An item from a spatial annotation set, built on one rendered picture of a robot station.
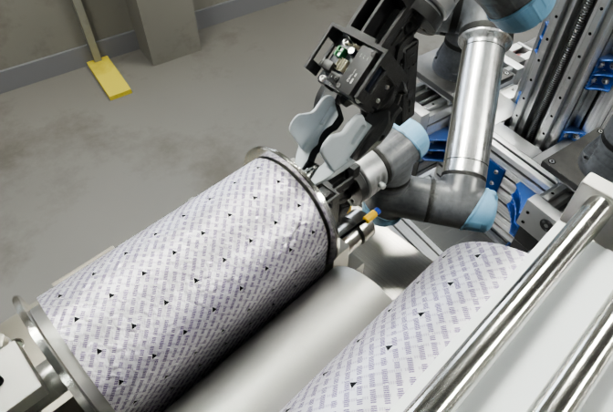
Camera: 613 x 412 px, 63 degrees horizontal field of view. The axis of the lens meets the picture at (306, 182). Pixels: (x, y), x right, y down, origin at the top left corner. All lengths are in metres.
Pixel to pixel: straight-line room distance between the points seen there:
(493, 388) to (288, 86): 2.61
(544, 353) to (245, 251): 0.26
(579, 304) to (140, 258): 0.32
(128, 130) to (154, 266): 2.24
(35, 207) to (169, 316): 2.05
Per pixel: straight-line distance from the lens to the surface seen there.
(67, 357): 0.43
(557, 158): 1.34
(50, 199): 2.46
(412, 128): 0.80
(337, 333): 0.48
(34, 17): 3.05
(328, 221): 0.48
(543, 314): 0.28
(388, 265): 0.92
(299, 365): 0.46
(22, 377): 0.45
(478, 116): 0.90
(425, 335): 0.30
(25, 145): 2.79
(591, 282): 0.30
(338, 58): 0.50
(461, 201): 0.85
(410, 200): 0.84
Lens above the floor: 1.66
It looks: 47 degrees down
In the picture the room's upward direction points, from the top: straight up
